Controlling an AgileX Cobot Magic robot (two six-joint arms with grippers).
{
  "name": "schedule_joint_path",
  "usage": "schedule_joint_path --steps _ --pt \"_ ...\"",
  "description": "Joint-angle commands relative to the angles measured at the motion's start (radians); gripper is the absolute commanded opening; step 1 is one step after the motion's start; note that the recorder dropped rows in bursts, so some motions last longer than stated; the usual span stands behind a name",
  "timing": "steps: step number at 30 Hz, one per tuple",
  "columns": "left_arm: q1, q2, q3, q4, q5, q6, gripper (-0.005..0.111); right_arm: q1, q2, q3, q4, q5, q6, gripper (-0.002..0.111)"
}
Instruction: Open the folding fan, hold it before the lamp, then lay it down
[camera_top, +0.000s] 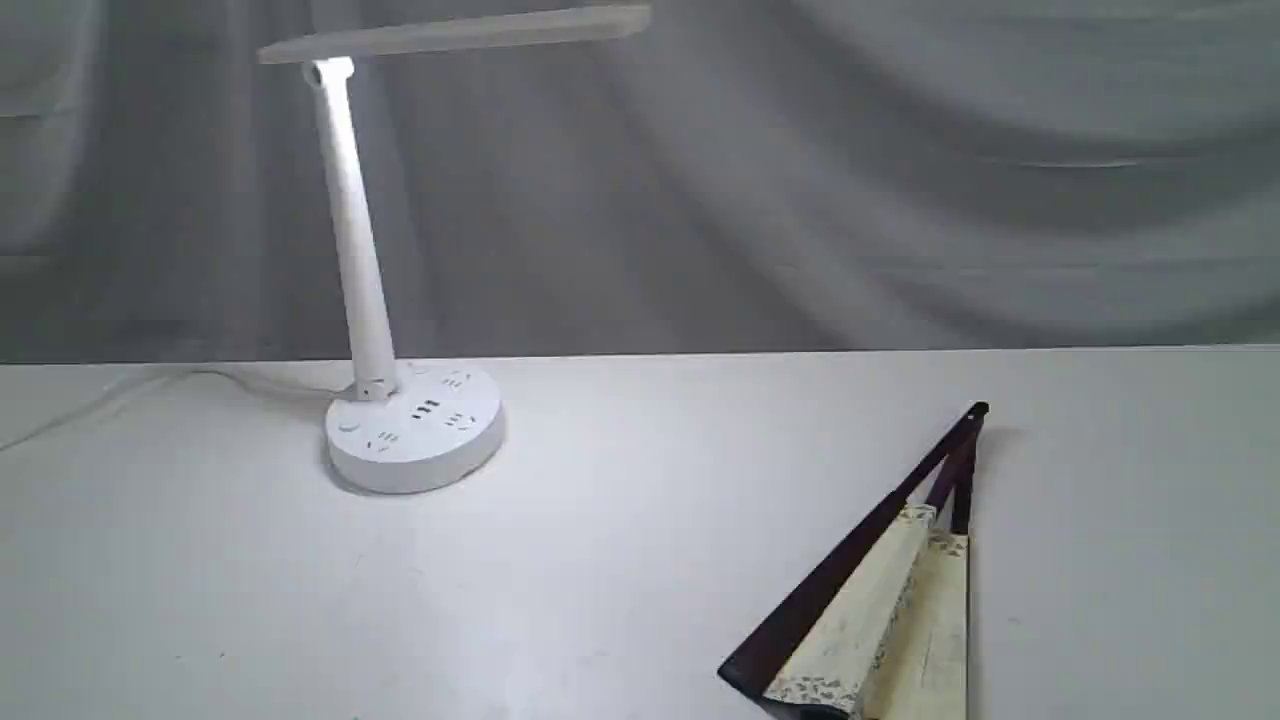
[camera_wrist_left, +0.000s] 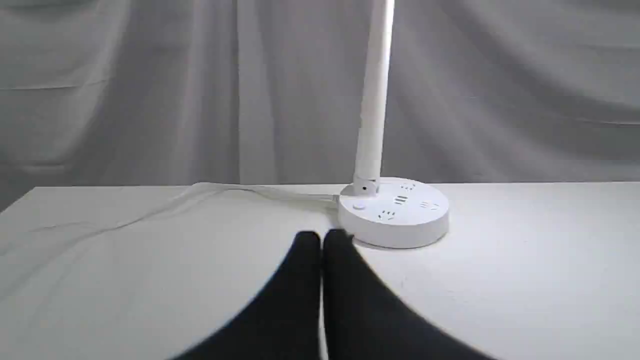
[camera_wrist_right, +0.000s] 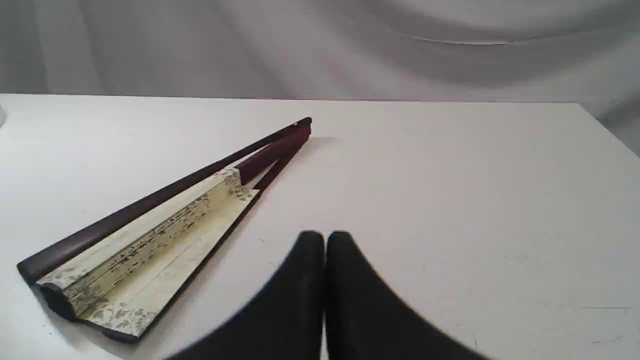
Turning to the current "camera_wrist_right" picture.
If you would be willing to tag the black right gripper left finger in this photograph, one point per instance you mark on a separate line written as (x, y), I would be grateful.
(284, 321)

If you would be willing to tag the folding paper fan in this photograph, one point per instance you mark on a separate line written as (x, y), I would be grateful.
(122, 273)

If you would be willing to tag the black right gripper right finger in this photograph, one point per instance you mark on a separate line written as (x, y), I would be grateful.
(366, 320)

